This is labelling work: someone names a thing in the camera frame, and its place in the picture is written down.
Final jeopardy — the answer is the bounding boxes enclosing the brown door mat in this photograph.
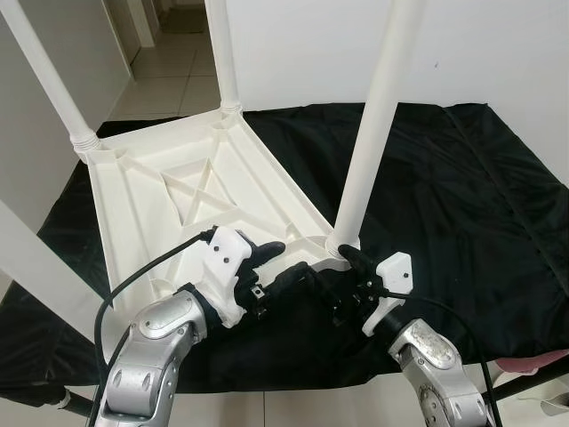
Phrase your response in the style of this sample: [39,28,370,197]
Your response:
[162,7,207,33]

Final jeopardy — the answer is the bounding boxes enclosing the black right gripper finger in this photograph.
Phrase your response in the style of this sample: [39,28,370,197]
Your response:
[338,244,377,278]

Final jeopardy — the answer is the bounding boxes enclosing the white door frame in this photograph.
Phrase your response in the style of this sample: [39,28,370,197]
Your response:
[123,0,163,52]

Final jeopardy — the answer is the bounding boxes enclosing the white plastic table top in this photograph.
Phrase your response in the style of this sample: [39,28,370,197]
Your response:
[76,101,364,308]

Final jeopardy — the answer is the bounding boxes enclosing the pink fabric slipper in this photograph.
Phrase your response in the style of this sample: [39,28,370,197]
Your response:
[493,349,569,375]

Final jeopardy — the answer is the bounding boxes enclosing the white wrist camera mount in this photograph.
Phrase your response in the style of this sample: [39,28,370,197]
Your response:
[362,252,414,336]
[197,227,260,330]

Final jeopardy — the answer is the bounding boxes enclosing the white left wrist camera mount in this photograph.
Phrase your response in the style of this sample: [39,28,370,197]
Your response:
[197,227,260,330]

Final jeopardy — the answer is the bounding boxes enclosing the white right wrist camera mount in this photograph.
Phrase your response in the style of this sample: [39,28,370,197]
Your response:
[362,252,414,336]

